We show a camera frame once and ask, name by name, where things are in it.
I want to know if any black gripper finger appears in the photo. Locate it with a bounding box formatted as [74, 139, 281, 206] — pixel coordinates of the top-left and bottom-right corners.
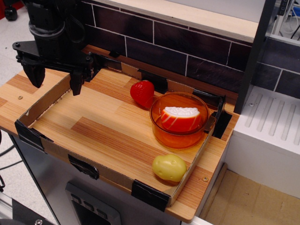
[70, 71, 84, 96]
[23, 64, 45, 88]

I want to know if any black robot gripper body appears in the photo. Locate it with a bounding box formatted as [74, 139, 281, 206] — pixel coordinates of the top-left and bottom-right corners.
[13, 20, 94, 81]

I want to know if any salmon sushi toy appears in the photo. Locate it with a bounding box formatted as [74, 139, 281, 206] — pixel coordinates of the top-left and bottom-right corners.
[160, 106, 201, 132]

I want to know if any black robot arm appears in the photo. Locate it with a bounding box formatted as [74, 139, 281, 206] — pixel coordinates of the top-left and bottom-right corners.
[13, 0, 94, 96]

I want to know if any cardboard fence with black tape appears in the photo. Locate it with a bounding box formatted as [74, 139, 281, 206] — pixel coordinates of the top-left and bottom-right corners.
[15, 54, 231, 211]

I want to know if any orange transparent pot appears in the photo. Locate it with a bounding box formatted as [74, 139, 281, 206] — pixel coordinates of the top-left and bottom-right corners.
[150, 92, 216, 149]

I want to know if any black caster wheel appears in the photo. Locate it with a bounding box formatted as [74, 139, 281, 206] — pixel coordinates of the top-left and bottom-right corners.
[4, 6, 18, 21]

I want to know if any red toy strawberry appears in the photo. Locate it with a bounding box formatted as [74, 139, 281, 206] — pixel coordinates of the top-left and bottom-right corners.
[130, 80, 155, 109]

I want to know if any yellow toy potato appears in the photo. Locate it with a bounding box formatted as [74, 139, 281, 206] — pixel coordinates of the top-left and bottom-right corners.
[152, 154, 187, 182]

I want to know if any grey oven control panel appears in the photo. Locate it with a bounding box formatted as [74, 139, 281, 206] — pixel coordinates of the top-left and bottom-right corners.
[65, 182, 121, 225]

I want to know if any white sink drainboard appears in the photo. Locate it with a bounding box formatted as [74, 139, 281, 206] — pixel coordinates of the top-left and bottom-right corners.
[225, 86, 300, 198]

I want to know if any dark grey vertical post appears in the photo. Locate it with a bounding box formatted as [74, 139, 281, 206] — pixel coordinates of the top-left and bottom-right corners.
[234, 0, 276, 114]

